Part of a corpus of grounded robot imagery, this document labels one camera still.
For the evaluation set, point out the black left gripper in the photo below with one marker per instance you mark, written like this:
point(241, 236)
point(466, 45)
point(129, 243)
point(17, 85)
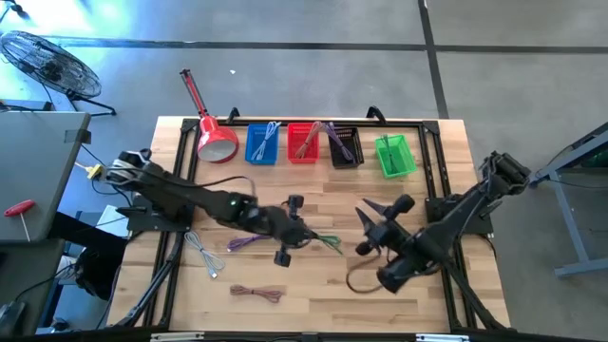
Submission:
point(287, 230)

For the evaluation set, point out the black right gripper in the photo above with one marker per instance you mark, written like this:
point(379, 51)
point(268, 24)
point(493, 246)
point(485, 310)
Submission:
point(387, 235)

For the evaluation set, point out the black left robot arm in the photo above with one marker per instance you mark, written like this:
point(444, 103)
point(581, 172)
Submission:
point(199, 199)

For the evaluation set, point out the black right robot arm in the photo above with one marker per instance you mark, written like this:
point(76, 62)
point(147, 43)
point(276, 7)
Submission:
point(456, 223)

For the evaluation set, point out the green plastic basket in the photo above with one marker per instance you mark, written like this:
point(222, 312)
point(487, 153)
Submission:
point(404, 157)

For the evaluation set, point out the black plastic basket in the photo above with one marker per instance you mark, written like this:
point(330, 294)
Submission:
point(356, 142)

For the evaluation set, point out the blue plastic basket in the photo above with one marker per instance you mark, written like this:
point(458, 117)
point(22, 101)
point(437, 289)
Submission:
point(273, 152)

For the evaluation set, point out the red plastic basket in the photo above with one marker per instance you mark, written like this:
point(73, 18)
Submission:
point(292, 142)

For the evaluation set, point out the red desk lamp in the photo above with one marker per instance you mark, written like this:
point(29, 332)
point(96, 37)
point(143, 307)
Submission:
point(216, 138)

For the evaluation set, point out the silver metal bar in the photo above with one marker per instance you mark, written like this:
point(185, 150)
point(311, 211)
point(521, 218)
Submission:
point(442, 337)
point(176, 336)

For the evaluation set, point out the grey metal table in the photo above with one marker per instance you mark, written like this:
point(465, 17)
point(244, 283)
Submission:
point(567, 228)

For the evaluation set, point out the black bag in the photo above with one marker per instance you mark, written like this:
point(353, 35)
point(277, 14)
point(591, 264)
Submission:
point(97, 273)

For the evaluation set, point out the grey side table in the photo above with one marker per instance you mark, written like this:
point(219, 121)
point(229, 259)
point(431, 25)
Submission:
point(33, 166)

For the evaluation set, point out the black floor fan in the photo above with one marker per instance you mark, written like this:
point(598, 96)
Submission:
point(47, 64)

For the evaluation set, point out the black aluminium table frame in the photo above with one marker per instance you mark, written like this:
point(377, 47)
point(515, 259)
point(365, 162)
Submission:
point(188, 124)

